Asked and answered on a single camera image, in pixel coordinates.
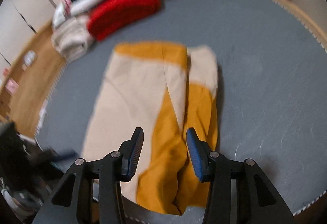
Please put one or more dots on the beige and orange hooded jacket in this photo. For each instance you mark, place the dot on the beige and orange hooded jacket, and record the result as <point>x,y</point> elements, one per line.
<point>164,88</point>

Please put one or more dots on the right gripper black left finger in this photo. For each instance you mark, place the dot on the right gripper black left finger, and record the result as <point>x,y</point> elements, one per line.
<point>71,199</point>

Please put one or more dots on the red folded blanket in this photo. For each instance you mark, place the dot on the red folded blanket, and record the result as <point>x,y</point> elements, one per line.
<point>112,15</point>

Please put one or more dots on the grey quilted bed cover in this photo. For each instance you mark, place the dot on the grey quilted bed cover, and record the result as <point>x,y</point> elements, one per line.
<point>271,96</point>

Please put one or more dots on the white folded fleece blanket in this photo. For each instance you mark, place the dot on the white folded fleece blanket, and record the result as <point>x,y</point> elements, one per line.
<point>72,39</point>

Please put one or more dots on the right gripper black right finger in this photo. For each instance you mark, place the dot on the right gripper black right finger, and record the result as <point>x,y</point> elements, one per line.
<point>258,201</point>

